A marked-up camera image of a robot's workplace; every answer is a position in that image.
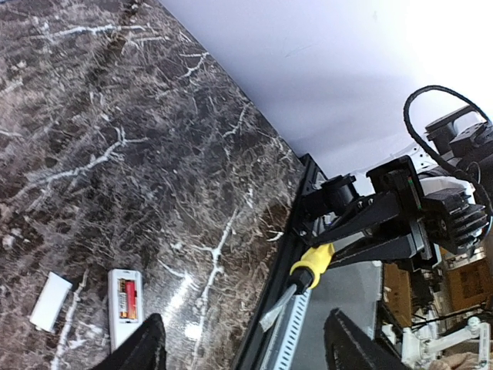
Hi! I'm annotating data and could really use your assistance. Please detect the red battery in remote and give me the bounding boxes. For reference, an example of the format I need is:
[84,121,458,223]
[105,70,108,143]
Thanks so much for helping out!
[125,281,137,319]

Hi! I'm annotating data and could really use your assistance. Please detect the white slim remote control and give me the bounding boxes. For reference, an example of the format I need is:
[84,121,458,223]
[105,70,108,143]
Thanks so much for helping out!
[108,269,144,352]

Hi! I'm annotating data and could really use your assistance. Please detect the cardboard boxes in background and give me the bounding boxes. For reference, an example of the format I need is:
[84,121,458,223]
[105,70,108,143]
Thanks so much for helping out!
[383,256,492,328]

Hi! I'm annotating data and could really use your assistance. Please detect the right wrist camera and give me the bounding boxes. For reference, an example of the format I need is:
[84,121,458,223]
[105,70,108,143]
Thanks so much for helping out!
[420,176,490,256]

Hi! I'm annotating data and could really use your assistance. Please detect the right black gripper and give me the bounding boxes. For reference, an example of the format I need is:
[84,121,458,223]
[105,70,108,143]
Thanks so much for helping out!
[310,156,440,270]

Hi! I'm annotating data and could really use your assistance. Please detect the white battery cover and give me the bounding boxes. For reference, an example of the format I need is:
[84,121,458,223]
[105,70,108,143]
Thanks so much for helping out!
[29,272,72,332]

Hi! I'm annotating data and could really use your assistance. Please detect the black front rail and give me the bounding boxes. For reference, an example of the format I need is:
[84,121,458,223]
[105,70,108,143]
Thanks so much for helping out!
[231,154,327,369]

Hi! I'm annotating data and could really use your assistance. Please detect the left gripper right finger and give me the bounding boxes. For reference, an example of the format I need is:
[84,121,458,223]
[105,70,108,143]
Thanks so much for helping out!
[324,308,408,370]

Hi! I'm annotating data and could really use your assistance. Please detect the white slotted cable duct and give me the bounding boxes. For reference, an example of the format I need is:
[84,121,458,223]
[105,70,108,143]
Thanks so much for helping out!
[260,291,311,370]

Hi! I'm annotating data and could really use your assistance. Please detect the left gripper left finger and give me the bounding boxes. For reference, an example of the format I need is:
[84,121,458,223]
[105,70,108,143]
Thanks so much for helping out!
[92,313,167,370]

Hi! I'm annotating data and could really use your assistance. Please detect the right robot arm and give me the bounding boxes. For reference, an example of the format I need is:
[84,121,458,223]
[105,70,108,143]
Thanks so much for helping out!
[304,93,492,271]

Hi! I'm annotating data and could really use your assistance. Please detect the yellow handled screwdriver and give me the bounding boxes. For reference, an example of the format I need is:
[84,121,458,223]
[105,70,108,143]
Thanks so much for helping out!
[259,243,335,332]

